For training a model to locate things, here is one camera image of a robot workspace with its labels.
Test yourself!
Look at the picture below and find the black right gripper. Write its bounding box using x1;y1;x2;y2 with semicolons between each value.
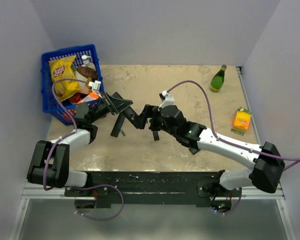
133;104;179;137

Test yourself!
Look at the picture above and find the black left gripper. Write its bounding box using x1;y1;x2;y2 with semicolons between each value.
89;92;133;124

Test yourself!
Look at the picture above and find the black battery cover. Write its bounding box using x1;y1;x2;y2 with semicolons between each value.
152;131;160;141

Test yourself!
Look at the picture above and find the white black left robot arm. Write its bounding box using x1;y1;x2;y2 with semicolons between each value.
26;92;133;196

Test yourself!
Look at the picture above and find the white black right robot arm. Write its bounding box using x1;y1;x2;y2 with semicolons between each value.
139;104;286;197

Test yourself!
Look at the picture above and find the orange carton in basket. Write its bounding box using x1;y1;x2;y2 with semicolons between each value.
78;91;100;104

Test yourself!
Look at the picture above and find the brown and white pouch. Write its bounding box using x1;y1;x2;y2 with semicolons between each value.
75;65;99;81

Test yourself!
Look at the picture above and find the white pump soap bottle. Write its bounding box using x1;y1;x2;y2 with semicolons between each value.
81;54;97;71

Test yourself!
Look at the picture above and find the blue plastic basket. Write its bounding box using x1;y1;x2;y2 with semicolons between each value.
40;44;103;126

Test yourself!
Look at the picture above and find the yellow Lays chips bag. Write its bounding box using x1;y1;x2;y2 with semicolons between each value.
48;55;80;102

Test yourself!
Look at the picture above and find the green glass bottle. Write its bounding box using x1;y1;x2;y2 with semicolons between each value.
210;64;227;92

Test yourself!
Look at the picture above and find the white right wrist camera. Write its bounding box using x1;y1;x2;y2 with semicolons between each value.
159;90;175;109

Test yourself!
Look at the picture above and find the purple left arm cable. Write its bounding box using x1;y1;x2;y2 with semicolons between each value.
43;78;91;191

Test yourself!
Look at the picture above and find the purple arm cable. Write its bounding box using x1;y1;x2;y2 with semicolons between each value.
43;78;91;191
166;80;300;171

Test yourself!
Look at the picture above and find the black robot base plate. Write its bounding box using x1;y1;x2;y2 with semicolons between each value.
65;171;240;208

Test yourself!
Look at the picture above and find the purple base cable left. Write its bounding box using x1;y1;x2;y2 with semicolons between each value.
74;184;126;222

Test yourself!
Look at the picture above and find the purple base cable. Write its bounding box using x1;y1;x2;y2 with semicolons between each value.
74;184;126;222
213;187;243;216

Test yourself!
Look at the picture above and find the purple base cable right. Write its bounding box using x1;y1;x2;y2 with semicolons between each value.
213;187;243;216

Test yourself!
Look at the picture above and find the aluminium frame rail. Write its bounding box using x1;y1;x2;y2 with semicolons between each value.
21;183;285;200

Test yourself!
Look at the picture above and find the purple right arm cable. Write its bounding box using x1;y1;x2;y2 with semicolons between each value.
166;80;300;171

